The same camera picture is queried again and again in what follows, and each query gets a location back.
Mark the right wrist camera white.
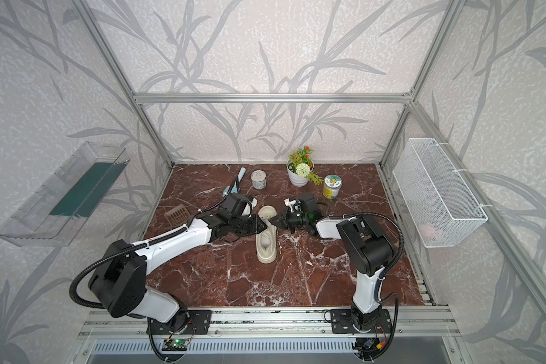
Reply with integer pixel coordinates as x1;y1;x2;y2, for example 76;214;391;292
284;198;301;212

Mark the left green circuit board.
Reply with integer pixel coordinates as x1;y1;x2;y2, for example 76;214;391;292
161;338;190;352

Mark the yellow sunflower seed can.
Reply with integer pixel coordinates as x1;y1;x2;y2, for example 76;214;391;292
322;174;343;200

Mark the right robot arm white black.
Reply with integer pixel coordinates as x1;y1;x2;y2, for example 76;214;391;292
268;193;404;326

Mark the light blue plastic trowel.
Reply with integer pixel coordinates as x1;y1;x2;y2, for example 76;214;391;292
222;167;246;197

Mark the small silver tin can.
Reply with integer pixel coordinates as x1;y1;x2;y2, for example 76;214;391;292
251;170;267;190

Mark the clear plastic wall shelf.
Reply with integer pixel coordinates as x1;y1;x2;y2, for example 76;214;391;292
0;142;130;247

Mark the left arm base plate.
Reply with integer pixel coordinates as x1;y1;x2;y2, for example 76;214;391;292
147;309;212;335

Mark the cream white sneaker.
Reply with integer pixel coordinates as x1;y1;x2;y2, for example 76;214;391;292
256;206;278;264

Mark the white wire mesh basket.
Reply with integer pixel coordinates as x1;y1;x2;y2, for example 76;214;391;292
393;137;488;248

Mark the white pot with flowers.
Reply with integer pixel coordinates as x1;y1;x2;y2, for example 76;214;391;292
287;146;323;187

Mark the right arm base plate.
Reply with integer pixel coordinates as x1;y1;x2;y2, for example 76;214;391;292
328;306;392;335

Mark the aluminium frame crossbar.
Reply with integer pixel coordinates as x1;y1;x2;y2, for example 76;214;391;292
133;93;411;104

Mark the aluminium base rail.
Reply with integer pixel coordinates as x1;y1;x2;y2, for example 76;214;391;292
77;306;460;340

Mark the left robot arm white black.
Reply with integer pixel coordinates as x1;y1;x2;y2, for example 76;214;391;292
88;194;267;323

